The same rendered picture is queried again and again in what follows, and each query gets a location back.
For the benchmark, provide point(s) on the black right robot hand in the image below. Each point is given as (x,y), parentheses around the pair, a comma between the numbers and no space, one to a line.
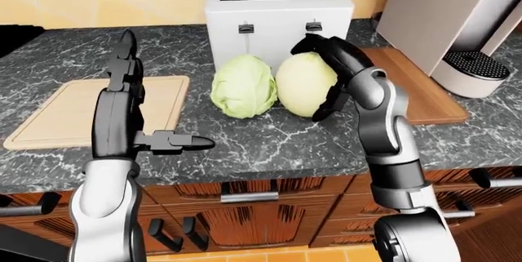
(346,57)

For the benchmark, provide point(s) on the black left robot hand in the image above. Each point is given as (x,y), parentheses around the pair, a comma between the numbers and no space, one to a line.
(114,112)

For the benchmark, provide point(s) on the pale yellow cantaloupe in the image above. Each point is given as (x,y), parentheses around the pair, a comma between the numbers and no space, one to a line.
(306,83)

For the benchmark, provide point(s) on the light wooden cutting board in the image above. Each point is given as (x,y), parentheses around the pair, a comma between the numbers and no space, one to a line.
(81,112)

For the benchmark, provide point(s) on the dark brown cutting board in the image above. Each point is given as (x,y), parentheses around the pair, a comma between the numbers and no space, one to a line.
(424,90)

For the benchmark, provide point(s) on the green lettuce head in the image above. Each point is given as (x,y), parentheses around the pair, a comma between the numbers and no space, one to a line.
(244,86)

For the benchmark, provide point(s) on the white four-slot toaster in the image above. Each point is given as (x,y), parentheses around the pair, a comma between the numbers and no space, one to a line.
(277,17)

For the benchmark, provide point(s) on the silver coffee machine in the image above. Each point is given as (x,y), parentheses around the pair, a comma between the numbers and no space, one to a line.
(452,29)

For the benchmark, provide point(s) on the black stovetop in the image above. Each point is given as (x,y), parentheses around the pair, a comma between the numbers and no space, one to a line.
(18,40)

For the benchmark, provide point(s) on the wooden cabinet door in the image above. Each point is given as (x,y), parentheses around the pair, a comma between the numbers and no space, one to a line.
(253,228)
(41,222)

